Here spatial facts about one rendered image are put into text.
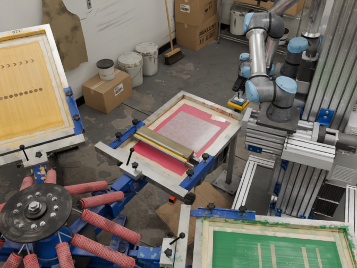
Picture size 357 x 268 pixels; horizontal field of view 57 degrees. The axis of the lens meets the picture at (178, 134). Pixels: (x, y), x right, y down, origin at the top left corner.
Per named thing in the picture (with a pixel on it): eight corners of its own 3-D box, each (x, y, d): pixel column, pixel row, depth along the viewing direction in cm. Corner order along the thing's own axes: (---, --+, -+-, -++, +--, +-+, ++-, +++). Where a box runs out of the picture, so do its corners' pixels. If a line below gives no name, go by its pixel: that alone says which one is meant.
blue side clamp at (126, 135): (141, 127, 235) (139, 119, 230) (146, 130, 233) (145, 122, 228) (110, 151, 217) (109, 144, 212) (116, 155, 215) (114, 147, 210)
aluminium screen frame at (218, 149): (181, 94, 262) (181, 90, 260) (248, 121, 236) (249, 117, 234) (111, 151, 215) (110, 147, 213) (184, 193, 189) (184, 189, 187)
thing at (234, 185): (224, 170, 329) (233, 89, 265) (244, 179, 319) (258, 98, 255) (212, 184, 316) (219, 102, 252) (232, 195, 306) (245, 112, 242)
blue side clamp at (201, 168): (207, 160, 210) (207, 152, 205) (214, 163, 208) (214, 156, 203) (179, 191, 192) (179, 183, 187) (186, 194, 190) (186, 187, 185)
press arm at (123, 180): (132, 173, 196) (130, 167, 193) (139, 177, 194) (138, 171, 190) (111, 192, 186) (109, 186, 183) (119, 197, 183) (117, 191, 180)
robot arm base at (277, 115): (294, 110, 195) (298, 95, 189) (290, 125, 185) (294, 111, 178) (268, 104, 200) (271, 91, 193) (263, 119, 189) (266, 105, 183)
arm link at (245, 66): (258, 68, 219) (256, 60, 227) (241, 68, 220) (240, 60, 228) (257, 78, 225) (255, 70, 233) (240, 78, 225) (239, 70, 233)
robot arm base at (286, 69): (304, 68, 229) (307, 56, 223) (301, 80, 219) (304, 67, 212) (281, 65, 234) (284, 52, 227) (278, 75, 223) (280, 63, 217)
